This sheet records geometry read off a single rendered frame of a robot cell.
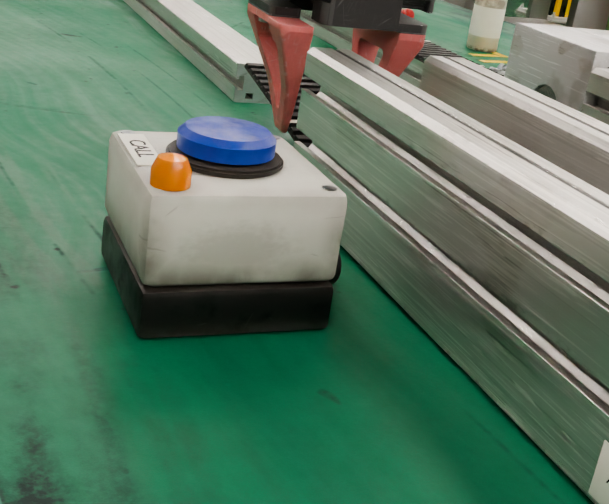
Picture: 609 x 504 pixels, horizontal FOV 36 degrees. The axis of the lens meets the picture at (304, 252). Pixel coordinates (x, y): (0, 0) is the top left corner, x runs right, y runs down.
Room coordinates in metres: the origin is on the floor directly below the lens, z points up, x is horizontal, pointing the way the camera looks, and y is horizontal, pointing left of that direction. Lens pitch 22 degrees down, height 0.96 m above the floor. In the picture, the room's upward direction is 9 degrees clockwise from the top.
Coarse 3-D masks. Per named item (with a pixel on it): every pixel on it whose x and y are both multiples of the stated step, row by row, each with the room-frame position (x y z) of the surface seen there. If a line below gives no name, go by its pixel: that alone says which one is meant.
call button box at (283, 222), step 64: (128, 192) 0.34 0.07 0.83; (192, 192) 0.32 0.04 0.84; (256, 192) 0.33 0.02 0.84; (320, 192) 0.34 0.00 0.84; (128, 256) 0.34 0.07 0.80; (192, 256) 0.32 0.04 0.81; (256, 256) 0.33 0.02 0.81; (320, 256) 0.34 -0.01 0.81; (192, 320) 0.32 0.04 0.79; (256, 320) 0.33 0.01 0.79; (320, 320) 0.34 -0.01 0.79
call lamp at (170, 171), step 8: (168, 152) 0.33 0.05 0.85; (160, 160) 0.32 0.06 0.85; (168, 160) 0.32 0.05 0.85; (176, 160) 0.32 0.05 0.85; (184, 160) 0.32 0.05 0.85; (152, 168) 0.32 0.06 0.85; (160, 168) 0.32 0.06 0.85; (168, 168) 0.32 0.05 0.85; (176, 168) 0.32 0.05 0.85; (184, 168) 0.32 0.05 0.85; (152, 176) 0.32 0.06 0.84; (160, 176) 0.32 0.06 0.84; (168, 176) 0.32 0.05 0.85; (176, 176) 0.32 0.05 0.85; (184, 176) 0.32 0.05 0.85; (152, 184) 0.32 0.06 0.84; (160, 184) 0.32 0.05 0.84; (168, 184) 0.32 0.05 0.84; (176, 184) 0.32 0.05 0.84; (184, 184) 0.32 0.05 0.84
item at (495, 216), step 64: (320, 64) 0.49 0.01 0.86; (448, 64) 0.52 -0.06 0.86; (320, 128) 0.48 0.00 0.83; (384, 128) 0.42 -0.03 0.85; (448, 128) 0.37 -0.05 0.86; (512, 128) 0.45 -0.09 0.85; (576, 128) 0.41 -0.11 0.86; (384, 192) 0.41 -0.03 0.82; (448, 192) 0.36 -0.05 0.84; (512, 192) 0.32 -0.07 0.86; (576, 192) 0.31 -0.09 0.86; (384, 256) 0.40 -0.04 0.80; (448, 256) 0.37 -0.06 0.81; (512, 256) 0.31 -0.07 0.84; (576, 256) 0.28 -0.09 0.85; (448, 320) 0.34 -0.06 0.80; (512, 320) 0.32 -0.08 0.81; (576, 320) 0.28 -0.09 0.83; (512, 384) 0.30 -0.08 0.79; (576, 384) 0.27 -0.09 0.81; (576, 448) 0.26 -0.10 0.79
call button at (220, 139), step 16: (192, 128) 0.36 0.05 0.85; (208, 128) 0.36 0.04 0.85; (224, 128) 0.36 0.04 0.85; (240, 128) 0.37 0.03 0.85; (256, 128) 0.37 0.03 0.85; (176, 144) 0.36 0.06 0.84; (192, 144) 0.35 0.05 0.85; (208, 144) 0.35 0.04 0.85; (224, 144) 0.35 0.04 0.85; (240, 144) 0.35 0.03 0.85; (256, 144) 0.35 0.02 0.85; (272, 144) 0.36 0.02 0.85; (208, 160) 0.35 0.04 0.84; (224, 160) 0.35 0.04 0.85; (240, 160) 0.35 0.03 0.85; (256, 160) 0.35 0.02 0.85
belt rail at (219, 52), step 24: (144, 0) 0.99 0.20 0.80; (168, 0) 0.95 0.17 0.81; (168, 24) 0.92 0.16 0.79; (192, 24) 0.84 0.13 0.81; (216, 24) 0.86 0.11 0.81; (192, 48) 0.82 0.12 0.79; (216, 48) 0.75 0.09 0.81; (240, 48) 0.76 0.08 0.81; (216, 72) 0.75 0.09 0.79; (240, 72) 0.70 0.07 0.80; (240, 96) 0.70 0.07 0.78; (264, 96) 0.71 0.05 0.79
